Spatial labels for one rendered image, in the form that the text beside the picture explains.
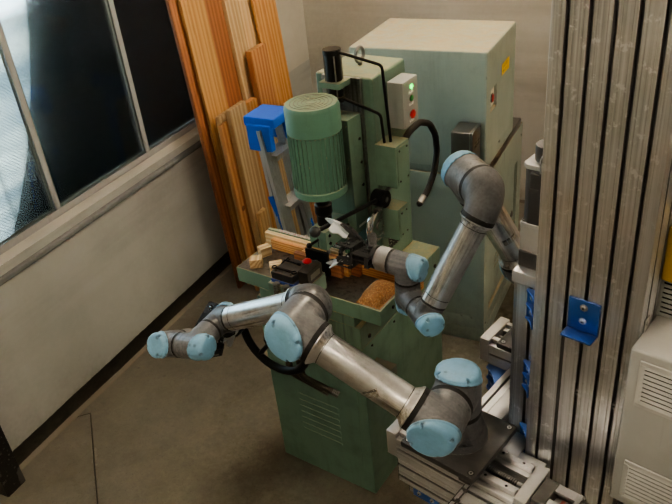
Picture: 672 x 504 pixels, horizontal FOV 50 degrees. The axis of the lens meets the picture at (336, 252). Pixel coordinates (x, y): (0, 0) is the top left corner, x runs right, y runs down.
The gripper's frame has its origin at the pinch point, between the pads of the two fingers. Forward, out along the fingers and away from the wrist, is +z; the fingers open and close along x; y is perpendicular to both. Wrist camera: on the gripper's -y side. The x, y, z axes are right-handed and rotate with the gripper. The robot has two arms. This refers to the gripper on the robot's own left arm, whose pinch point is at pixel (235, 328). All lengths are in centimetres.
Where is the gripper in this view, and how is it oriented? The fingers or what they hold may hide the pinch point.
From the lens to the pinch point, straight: 239.4
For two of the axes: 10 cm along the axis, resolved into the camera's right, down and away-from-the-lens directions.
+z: 5.3, 0.1, 8.5
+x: 8.3, 2.2, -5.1
